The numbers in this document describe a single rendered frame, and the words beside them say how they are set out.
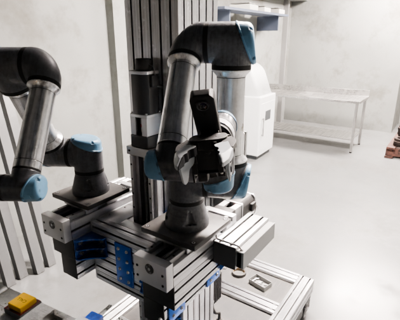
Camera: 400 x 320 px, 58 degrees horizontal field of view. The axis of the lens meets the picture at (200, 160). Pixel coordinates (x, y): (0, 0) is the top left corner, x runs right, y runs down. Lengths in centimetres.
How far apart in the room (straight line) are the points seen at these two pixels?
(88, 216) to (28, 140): 51
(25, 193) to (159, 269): 44
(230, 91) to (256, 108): 397
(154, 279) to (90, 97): 275
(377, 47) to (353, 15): 72
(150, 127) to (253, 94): 381
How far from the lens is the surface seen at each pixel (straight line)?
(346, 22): 757
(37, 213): 295
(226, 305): 222
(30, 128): 113
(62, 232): 148
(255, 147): 515
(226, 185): 87
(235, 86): 107
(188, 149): 62
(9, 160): 281
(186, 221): 120
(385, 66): 743
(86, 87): 370
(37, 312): 123
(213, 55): 106
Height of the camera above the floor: 164
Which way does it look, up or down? 18 degrees down
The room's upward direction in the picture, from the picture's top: straight up
